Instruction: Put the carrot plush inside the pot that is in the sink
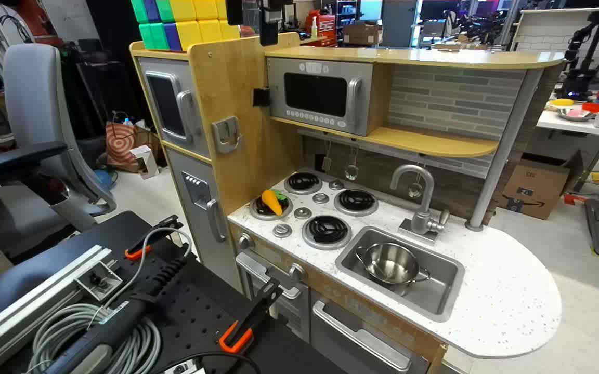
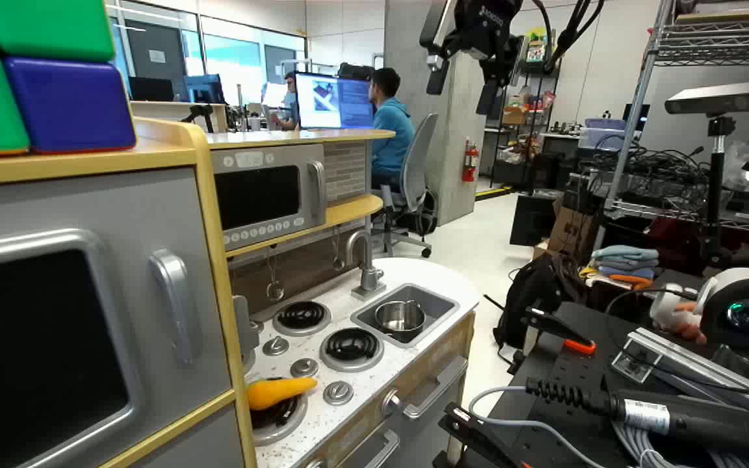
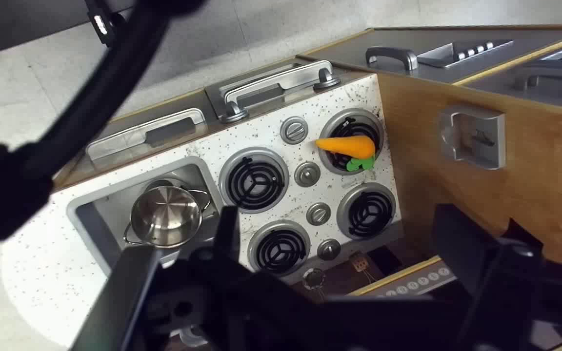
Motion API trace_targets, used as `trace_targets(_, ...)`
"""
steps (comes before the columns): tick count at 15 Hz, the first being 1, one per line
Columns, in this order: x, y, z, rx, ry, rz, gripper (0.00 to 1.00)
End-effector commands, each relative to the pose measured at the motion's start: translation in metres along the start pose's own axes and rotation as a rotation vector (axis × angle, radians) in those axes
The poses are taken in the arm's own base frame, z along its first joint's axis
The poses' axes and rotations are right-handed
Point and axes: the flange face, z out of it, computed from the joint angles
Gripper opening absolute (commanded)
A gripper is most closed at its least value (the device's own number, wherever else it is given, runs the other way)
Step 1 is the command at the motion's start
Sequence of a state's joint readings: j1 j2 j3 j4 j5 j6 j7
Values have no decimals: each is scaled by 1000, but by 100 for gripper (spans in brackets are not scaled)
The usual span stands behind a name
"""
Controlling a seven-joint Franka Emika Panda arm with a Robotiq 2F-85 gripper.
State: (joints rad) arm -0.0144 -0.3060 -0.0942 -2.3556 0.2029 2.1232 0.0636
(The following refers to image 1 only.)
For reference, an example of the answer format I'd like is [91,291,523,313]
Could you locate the hanging toy ladle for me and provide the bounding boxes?
[342,144,362,184]

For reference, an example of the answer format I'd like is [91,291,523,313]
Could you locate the aluminium profile rail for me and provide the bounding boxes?
[0,242,114,374]

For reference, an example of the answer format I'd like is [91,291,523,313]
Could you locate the small steel pot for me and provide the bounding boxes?
[353,238,433,291]

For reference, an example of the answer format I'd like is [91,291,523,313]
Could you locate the grey metal bracket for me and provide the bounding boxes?
[74,259,125,303]

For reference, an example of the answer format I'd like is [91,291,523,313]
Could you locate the grey toy dishwasher door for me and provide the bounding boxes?
[309,288,433,374]

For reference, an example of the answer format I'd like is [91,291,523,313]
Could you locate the grey office chair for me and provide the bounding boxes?
[0,41,118,242]

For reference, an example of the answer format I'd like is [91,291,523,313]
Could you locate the silver toy microwave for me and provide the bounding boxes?
[267,56,377,139]

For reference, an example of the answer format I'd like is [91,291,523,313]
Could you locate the silver toy faucet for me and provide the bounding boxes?
[389,163,454,242]

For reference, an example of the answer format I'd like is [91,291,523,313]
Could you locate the colourful toys on table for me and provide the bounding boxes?
[546,87,599,125]

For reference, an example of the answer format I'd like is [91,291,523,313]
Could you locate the red patterned bag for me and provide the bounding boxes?
[101,119,154,177]

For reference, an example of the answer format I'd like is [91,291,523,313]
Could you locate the grey toy fridge door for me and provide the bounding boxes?
[165,148,245,291]

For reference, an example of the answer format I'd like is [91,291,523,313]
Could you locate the grey freezer door with window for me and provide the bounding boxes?
[138,56,212,157]

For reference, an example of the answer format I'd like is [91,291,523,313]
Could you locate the long black bar tool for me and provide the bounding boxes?
[40,253,192,374]

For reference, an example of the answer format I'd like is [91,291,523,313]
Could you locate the black stand on kitchen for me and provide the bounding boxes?
[256,0,296,48]

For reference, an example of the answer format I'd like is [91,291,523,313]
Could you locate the orange and black clamp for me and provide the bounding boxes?
[120,211,184,263]
[217,279,285,357]

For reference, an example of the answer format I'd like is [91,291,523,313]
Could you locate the silver toy sink basin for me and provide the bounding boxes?
[333,225,468,324]

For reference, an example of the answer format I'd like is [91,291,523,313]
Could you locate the small white box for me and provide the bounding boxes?
[127,144,160,180]

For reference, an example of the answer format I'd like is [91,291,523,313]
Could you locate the black toy stove burner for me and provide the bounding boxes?
[301,215,353,251]
[283,170,324,198]
[248,192,296,222]
[333,187,381,218]

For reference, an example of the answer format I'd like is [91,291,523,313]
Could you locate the wooden toy kitchen unit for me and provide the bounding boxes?
[127,30,565,374]

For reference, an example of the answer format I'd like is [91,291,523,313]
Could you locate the colourful foam block stack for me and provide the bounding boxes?
[129,0,244,55]

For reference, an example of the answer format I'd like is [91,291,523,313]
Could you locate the grey toy oven door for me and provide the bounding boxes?
[230,233,312,342]

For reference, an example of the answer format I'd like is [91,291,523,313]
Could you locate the orange carrot plush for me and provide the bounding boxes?
[259,187,291,218]

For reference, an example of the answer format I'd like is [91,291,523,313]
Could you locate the white work table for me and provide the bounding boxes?
[535,93,599,139]

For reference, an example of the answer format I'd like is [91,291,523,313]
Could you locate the grey coiled cable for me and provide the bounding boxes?
[22,301,165,374]

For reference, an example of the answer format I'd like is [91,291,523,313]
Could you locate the brown cardboard box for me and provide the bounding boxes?
[499,150,585,222]

